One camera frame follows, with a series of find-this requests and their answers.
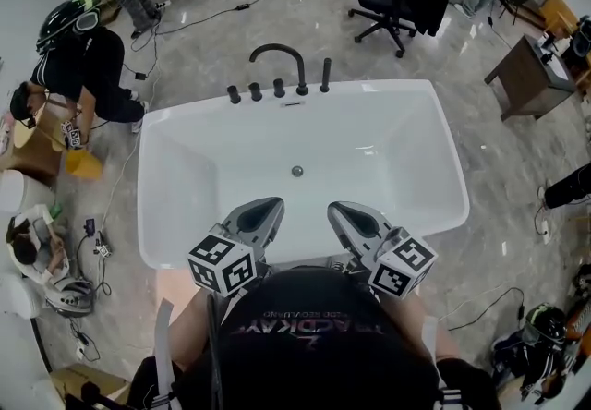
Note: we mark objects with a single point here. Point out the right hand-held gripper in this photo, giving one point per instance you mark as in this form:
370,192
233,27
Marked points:
401,269

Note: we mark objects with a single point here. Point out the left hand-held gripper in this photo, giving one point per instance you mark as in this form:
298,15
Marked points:
221,267

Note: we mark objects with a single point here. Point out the round metal bathtub drain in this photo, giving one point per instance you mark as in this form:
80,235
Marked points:
297,171

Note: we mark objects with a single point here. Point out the person's right forearm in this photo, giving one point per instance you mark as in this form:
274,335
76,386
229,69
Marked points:
411,325

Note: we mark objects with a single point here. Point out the person's left forearm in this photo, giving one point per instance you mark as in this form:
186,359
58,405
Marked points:
194,329

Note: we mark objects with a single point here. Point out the white bathtub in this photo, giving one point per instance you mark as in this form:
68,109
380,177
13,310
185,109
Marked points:
258,154

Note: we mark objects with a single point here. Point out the black faucet knob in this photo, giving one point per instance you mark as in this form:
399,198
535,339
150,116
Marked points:
279,88
255,92
233,95

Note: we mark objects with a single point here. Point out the person's black shirt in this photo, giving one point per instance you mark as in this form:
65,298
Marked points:
323,362

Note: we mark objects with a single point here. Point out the black curved faucet spout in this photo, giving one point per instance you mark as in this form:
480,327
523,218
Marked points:
301,75

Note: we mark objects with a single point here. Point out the black hand shower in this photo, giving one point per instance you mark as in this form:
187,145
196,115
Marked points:
325,75

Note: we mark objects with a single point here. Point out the small black white cube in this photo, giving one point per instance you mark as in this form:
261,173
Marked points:
102,249

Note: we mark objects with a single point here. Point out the small blue device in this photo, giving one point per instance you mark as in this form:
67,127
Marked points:
89,226

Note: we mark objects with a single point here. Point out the yellow bucket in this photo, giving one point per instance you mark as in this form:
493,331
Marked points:
83,164

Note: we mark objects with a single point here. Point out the black power adapter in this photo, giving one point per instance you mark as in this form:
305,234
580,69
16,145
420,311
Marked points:
141,76
243,7

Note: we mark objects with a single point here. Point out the white power strip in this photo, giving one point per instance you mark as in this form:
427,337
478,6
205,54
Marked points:
546,232
80,351

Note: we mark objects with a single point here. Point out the grey headset rig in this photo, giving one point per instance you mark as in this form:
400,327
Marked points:
69,297

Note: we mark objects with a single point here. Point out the dark wooden cabinet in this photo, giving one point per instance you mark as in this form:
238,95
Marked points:
526,75

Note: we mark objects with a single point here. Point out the brown cardboard block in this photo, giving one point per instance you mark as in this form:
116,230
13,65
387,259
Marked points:
32,163

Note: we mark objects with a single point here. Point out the cardboard box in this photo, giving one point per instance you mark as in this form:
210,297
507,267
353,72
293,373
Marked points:
88,380

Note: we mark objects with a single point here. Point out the white upholstered seat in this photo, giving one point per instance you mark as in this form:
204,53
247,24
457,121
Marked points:
16,297
18,191

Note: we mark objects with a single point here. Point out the light wooden stool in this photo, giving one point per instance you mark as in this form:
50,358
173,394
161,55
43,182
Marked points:
23,136

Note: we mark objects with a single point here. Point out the dark backpack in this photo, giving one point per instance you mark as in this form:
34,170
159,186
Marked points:
579,39

